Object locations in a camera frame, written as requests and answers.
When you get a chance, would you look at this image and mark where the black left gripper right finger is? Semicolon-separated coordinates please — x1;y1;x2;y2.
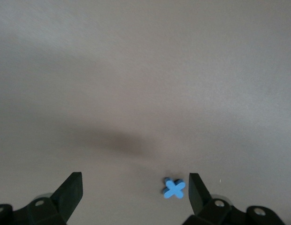
183;172;284;225

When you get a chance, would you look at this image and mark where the blue foam letter x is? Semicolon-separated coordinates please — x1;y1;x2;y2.
163;177;185;199

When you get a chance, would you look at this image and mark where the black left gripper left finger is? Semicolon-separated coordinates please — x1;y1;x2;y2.
0;172;83;225

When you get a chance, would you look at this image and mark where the brown table mat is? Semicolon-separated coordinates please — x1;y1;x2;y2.
0;0;291;225

